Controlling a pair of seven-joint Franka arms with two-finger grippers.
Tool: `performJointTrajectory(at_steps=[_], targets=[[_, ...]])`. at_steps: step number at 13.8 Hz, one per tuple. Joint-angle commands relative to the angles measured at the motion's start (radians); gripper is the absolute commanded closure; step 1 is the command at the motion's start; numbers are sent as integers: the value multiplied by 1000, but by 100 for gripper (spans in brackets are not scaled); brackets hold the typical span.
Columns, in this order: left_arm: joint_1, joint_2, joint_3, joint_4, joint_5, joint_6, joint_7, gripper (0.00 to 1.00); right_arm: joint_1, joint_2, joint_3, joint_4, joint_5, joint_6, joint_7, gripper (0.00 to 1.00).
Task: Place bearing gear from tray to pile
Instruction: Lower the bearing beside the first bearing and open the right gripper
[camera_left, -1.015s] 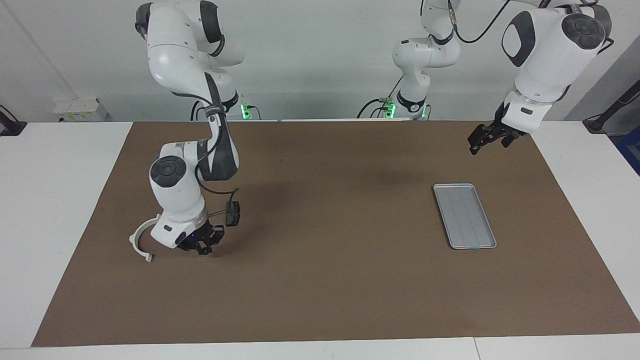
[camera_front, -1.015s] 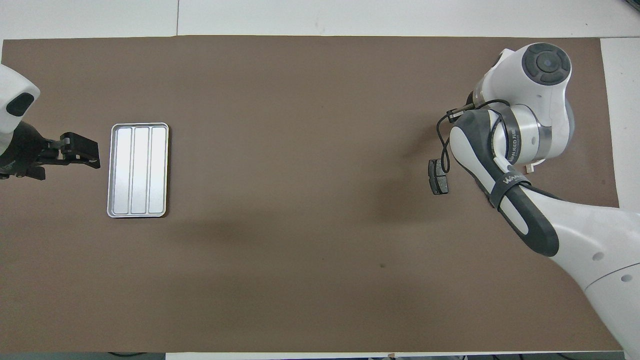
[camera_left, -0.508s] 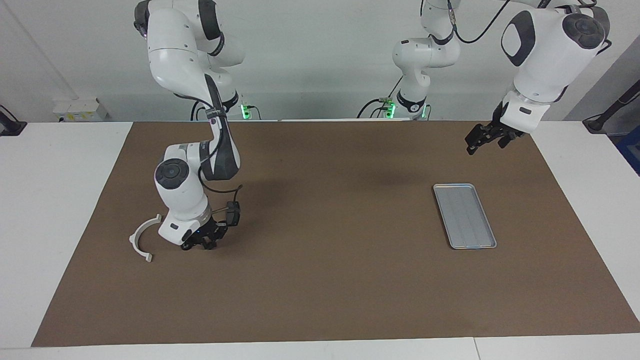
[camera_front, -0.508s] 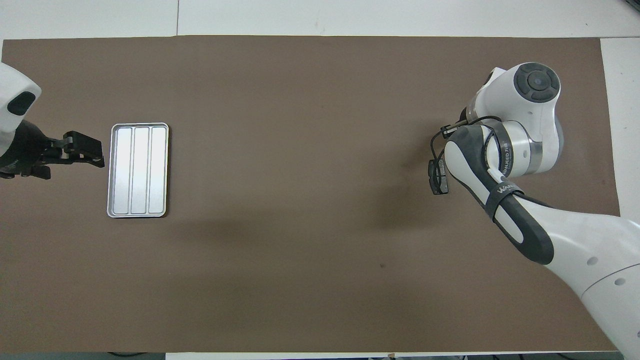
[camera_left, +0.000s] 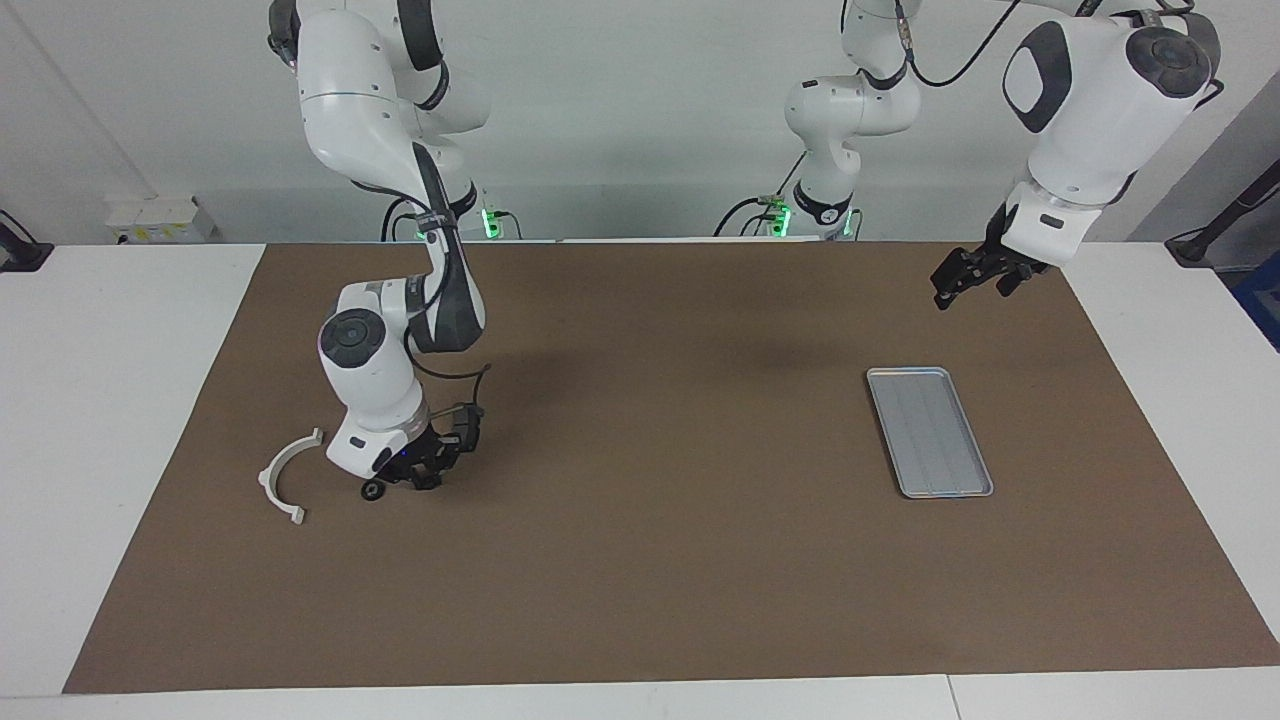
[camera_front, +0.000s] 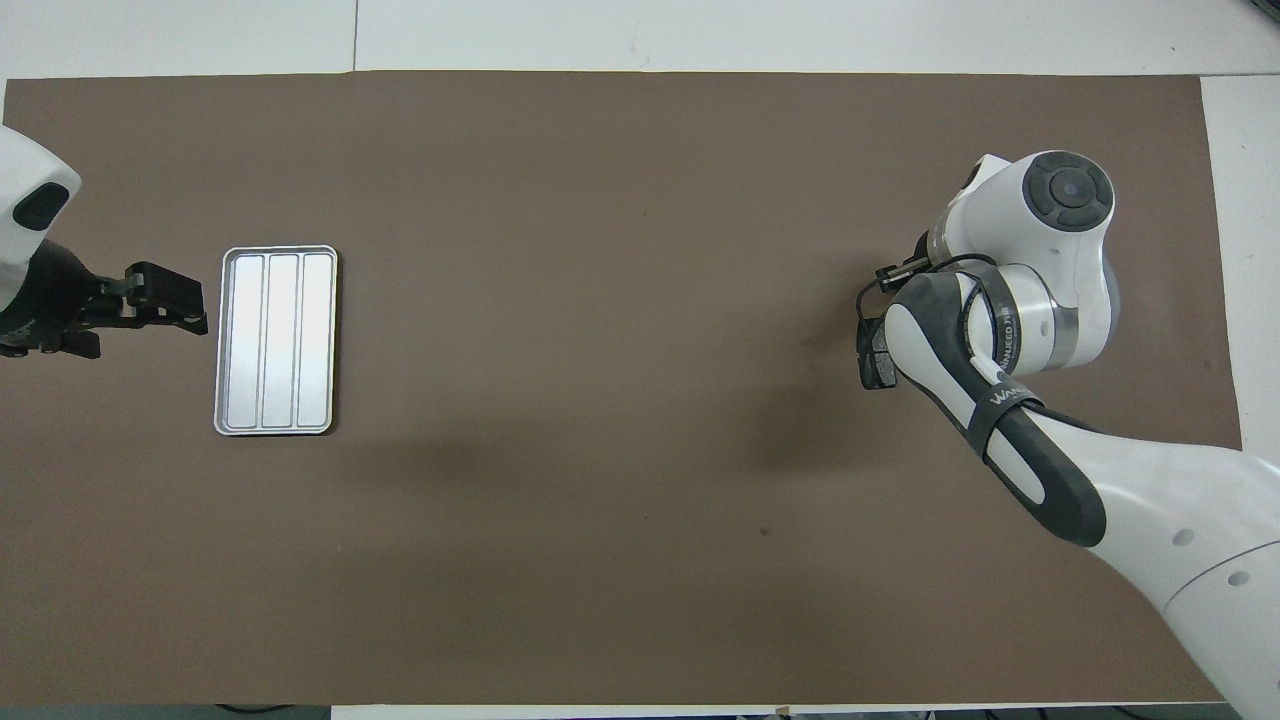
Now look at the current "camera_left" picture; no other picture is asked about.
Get blue box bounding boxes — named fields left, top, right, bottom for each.
left=1232, top=250, right=1280, bottom=351

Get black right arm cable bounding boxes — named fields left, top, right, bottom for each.
left=350, top=180, right=491, bottom=413

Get white power strip box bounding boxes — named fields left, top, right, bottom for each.
left=105, top=195, right=216, bottom=246

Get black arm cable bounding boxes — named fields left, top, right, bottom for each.
left=350, top=180, right=491, bottom=413
left=895, top=0, right=1021, bottom=89

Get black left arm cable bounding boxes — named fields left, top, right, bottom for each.
left=895, top=0, right=1021, bottom=89

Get black left base cable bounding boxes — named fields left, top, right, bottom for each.
left=713, top=150, right=811, bottom=238

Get black angled stand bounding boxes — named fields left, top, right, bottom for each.
left=1165, top=160, right=1280, bottom=268

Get silver metal tray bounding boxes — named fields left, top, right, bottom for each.
left=866, top=367, right=994, bottom=499

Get brown table mat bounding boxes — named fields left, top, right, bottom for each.
left=62, top=240, right=1280, bottom=694

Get black clamp mount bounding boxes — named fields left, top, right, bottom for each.
left=0, top=210, right=53, bottom=273

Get white curved plastic bracket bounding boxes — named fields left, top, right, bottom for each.
left=258, top=428, right=326, bottom=526

